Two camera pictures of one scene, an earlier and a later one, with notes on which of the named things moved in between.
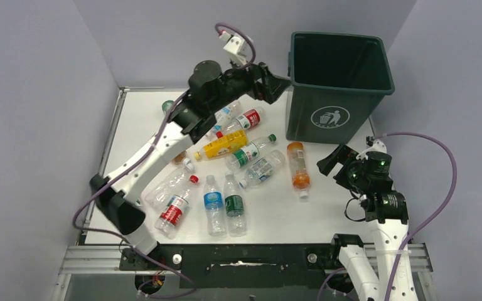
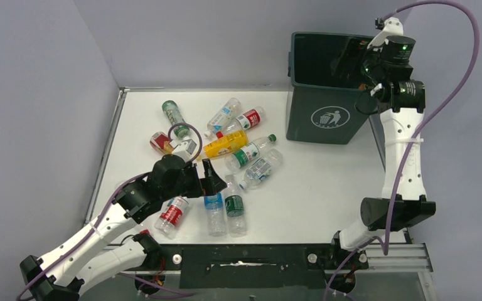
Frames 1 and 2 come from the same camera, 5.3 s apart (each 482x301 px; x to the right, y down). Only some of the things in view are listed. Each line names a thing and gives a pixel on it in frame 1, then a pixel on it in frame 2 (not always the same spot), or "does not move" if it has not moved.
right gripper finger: x=344 y=153 → x=348 y=64
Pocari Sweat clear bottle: x=262 y=168 does not move
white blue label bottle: x=224 y=117 does not move
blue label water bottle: x=213 y=204 does not move
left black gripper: x=276 y=85 → x=211 y=184
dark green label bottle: x=235 y=208 does not move
